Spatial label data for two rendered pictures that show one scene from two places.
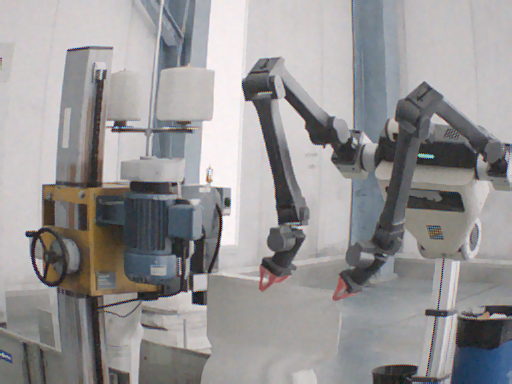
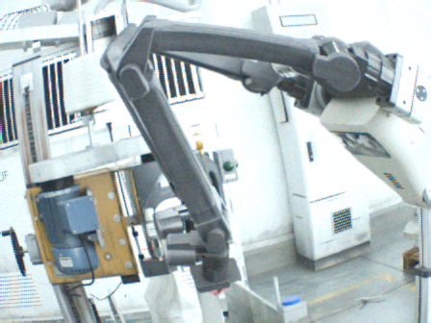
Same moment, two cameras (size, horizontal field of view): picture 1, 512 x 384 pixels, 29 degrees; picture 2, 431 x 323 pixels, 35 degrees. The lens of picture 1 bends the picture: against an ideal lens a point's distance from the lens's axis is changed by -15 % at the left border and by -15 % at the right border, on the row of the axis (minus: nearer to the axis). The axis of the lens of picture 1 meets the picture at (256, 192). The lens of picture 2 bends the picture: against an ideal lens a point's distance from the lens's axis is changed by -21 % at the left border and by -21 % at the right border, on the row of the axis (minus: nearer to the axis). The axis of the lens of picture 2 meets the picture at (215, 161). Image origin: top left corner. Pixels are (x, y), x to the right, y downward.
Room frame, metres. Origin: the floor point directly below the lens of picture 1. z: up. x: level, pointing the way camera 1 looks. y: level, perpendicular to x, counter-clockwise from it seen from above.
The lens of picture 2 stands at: (1.86, -1.46, 1.49)
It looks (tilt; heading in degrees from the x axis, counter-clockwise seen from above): 5 degrees down; 43
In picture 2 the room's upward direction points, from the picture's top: 11 degrees counter-clockwise
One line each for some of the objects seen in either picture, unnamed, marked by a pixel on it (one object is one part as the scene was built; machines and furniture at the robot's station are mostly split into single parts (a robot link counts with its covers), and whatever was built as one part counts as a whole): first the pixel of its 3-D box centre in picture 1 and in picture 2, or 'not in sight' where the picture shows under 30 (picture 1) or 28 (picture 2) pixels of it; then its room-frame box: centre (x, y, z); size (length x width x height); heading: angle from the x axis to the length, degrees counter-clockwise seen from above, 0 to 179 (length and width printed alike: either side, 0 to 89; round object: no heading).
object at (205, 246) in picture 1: (160, 222); (173, 198); (3.55, 0.29, 1.21); 0.30 x 0.25 x 0.30; 54
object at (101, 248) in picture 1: (98, 237); (75, 227); (3.25, 0.47, 1.18); 0.34 x 0.25 x 0.31; 144
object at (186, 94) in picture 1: (185, 94); (88, 82); (3.21, 0.21, 1.61); 0.17 x 0.17 x 0.17
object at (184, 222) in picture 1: (185, 226); (78, 218); (3.07, 0.18, 1.25); 0.10 x 0.08 x 0.12; 169
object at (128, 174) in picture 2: not in sight; (124, 194); (3.40, 0.34, 1.26); 0.22 x 0.05 x 0.16; 54
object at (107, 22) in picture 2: not in sight; (104, 66); (4.94, 2.16, 1.82); 0.51 x 0.27 x 0.71; 54
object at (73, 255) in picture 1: (63, 255); (33, 249); (3.09, 0.56, 1.14); 0.11 x 0.06 x 0.11; 54
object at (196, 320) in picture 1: (152, 312); not in sight; (6.43, 0.58, 0.44); 0.66 x 0.42 x 0.14; 48
